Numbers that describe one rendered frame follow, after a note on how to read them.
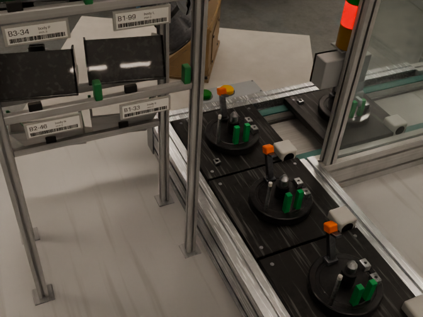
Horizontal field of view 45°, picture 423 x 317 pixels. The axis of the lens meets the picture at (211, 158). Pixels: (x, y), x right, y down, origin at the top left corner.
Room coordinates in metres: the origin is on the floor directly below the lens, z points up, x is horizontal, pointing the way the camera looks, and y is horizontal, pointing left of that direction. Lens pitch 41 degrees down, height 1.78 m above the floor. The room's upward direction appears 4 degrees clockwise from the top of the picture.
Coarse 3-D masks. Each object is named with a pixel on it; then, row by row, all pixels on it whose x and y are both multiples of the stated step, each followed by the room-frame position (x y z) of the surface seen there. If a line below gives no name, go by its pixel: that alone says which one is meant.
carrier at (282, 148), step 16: (240, 112) 1.15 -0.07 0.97; (256, 112) 1.15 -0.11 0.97; (176, 128) 1.05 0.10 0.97; (208, 128) 1.04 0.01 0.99; (224, 128) 1.04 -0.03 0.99; (240, 128) 1.05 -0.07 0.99; (256, 128) 1.03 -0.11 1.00; (272, 128) 1.08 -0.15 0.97; (208, 144) 0.99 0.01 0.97; (224, 144) 0.98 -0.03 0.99; (240, 144) 0.98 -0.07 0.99; (256, 144) 1.00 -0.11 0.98; (272, 144) 1.02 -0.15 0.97; (288, 144) 1.00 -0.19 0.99; (208, 160) 0.94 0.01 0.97; (224, 160) 0.94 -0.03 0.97; (240, 160) 0.94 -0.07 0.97; (256, 160) 0.95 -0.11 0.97; (208, 176) 0.88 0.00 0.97; (224, 176) 0.89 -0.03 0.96
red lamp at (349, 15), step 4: (348, 4) 0.99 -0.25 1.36; (344, 8) 1.00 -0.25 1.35; (348, 8) 0.99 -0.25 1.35; (352, 8) 0.99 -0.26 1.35; (356, 8) 0.98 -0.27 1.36; (344, 12) 1.00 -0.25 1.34; (348, 12) 0.99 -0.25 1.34; (352, 12) 0.99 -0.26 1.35; (356, 12) 0.98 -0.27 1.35; (344, 16) 1.00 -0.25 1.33; (348, 16) 0.99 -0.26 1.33; (352, 16) 0.98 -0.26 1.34; (344, 20) 0.99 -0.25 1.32; (348, 20) 0.99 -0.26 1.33; (352, 20) 0.98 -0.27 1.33; (344, 24) 0.99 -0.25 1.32; (348, 24) 0.99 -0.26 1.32; (352, 24) 0.98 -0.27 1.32
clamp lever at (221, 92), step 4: (220, 88) 1.10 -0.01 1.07; (224, 88) 1.10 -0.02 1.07; (220, 92) 1.09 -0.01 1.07; (224, 92) 1.09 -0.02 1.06; (220, 96) 1.09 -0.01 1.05; (224, 96) 1.07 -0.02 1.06; (220, 100) 1.09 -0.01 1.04; (224, 100) 1.09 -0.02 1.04; (220, 104) 1.09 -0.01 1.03; (224, 104) 1.09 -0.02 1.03; (220, 108) 1.08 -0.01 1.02; (224, 108) 1.08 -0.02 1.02; (220, 112) 1.08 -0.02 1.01; (224, 112) 1.08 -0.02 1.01; (224, 116) 1.07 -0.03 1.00
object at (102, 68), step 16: (96, 48) 0.75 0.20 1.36; (112, 48) 0.75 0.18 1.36; (128, 48) 0.76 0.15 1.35; (144, 48) 0.77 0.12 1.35; (160, 48) 0.77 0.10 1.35; (96, 64) 0.74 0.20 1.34; (112, 64) 0.74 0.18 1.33; (128, 64) 0.75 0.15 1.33; (144, 64) 0.76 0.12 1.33; (160, 64) 0.76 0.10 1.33; (112, 80) 0.73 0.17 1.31; (128, 80) 0.74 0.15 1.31; (144, 80) 0.74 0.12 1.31
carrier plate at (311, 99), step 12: (300, 96) 1.24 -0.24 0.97; (312, 96) 1.25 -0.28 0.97; (288, 108) 1.20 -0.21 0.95; (300, 108) 1.18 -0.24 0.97; (312, 108) 1.19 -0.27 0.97; (300, 120) 1.15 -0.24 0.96; (312, 120) 1.13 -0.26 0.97; (324, 120) 1.14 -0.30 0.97; (312, 132) 1.09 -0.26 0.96; (324, 132) 1.08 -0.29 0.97
